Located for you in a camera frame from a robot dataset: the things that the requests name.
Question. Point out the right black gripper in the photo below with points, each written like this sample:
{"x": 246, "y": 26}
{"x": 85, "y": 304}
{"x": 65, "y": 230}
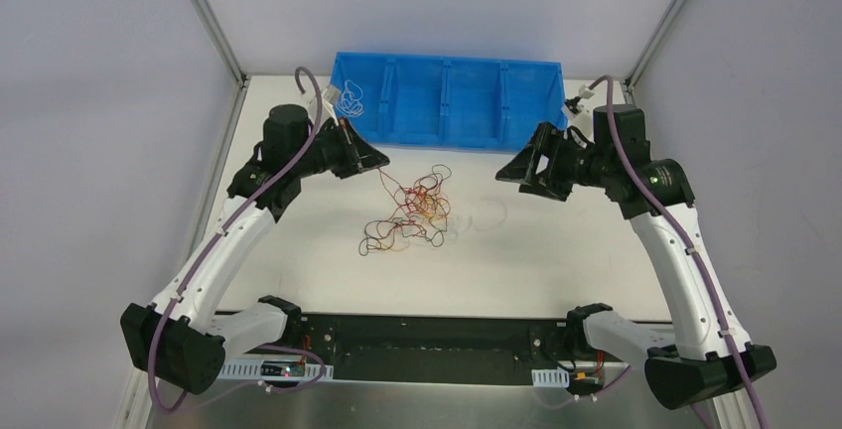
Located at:
{"x": 549, "y": 164}

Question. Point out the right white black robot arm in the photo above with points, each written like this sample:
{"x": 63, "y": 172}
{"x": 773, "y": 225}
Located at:
{"x": 709, "y": 353}

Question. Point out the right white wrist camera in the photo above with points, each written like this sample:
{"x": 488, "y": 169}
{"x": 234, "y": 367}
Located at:
{"x": 576, "y": 110}

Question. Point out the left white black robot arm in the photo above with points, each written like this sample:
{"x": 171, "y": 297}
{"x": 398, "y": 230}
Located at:
{"x": 178, "y": 337}

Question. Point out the white slotted cable duct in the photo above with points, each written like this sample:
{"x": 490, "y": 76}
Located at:
{"x": 282, "y": 369}
{"x": 551, "y": 378}

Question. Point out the left white slotted cable duct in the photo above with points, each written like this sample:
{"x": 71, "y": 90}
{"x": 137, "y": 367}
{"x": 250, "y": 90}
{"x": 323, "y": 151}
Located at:
{"x": 282, "y": 369}

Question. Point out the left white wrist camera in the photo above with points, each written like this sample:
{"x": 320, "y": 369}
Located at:
{"x": 330, "y": 96}

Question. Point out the right white slotted cable duct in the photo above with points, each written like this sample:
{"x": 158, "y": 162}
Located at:
{"x": 551, "y": 378}

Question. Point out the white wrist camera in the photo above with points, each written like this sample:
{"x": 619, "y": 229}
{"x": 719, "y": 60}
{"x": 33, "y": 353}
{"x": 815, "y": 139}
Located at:
{"x": 576, "y": 110}
{"x": 330, "y": 96}

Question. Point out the blue four-compartment plastic bin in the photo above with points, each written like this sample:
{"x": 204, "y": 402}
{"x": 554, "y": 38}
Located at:
{"x": 493, "y": 105}

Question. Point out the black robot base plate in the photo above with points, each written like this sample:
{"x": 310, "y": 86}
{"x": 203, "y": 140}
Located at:
{"x": 432, "y": 349}

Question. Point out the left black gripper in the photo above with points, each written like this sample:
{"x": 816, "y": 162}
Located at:
{"x": 346, "y": 150}

